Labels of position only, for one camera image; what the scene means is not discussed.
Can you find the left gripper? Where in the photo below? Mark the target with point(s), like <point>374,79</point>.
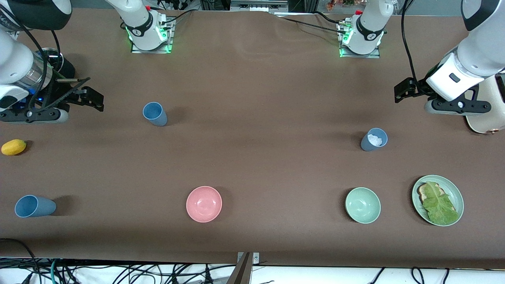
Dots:
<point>419,88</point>

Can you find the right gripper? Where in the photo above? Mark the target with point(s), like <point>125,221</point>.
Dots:
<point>56,96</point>

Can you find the white filling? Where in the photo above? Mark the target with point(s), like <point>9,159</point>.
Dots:
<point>375,139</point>

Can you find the blue cup with white filling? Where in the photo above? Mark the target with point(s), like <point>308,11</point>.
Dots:
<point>367,146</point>

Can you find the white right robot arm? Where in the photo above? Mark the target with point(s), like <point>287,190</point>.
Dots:
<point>12,63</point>

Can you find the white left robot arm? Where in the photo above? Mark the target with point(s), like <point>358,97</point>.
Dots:
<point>485,47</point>

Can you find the glass lid blue knob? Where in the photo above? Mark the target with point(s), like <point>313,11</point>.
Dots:
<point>49,54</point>

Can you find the cream white appliance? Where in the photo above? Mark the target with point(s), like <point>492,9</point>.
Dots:
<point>487,118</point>

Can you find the yellow lemon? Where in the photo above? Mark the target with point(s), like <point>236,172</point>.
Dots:
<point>14,147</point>

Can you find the toasted bread slice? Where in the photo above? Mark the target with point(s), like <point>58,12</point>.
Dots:
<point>422,193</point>

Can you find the pale green plate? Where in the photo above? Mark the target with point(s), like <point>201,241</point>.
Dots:
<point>453,193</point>

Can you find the blue cup lying sideways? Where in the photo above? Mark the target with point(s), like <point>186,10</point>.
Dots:
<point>43,207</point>

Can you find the green lettuce leaf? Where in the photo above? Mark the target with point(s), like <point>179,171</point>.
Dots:
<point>440,207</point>

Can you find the pale green bowl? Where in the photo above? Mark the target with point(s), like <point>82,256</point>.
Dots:
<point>363,205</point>

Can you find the pink bowl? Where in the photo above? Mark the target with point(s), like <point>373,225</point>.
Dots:
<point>204,204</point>

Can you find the grey background device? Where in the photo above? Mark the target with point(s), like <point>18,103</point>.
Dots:
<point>256,6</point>

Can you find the grey stand leg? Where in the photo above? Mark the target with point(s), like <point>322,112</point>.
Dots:
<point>240,274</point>

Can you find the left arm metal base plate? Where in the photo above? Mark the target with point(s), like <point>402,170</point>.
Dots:
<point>373,55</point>

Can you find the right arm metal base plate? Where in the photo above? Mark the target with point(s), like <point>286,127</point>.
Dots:
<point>169,45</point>

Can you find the metal table edge bracket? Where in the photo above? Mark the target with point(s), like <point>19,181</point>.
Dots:
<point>255,258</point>

